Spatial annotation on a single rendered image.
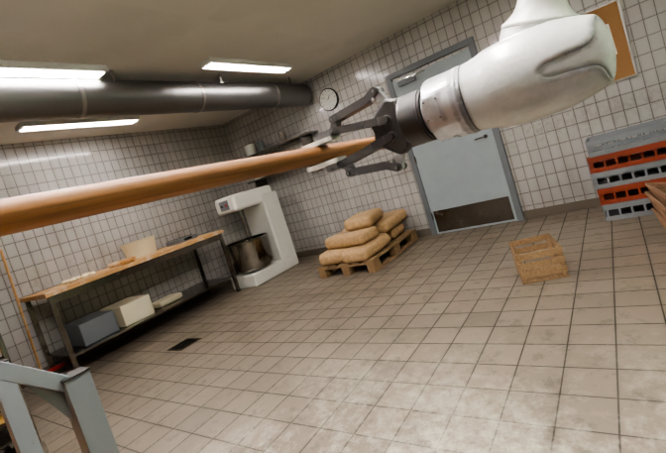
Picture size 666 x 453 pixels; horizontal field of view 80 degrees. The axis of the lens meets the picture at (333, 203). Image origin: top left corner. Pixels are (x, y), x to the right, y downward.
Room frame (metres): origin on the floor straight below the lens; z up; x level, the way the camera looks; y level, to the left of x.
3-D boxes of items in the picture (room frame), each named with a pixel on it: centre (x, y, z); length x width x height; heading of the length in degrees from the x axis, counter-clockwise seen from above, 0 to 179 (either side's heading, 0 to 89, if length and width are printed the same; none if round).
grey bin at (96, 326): (4.32, 2.96, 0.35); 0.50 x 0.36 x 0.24; 53
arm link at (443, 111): (0.54, -0.19, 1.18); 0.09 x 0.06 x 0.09; 143
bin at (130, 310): (4.66, 2.71, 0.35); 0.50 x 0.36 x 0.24; 55
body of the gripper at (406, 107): (0.59, -0.13, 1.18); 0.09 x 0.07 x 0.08; 53
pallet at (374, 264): (4.97, -0.26, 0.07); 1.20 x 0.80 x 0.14; 143
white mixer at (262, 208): (5.92, 1.28, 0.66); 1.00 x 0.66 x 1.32; 143
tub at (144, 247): (5.05, 2.52, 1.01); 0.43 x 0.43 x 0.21
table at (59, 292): (4.88, 2.55, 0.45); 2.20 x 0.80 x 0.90; 143
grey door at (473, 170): (4.82, -1.58, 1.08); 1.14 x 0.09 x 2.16; 53
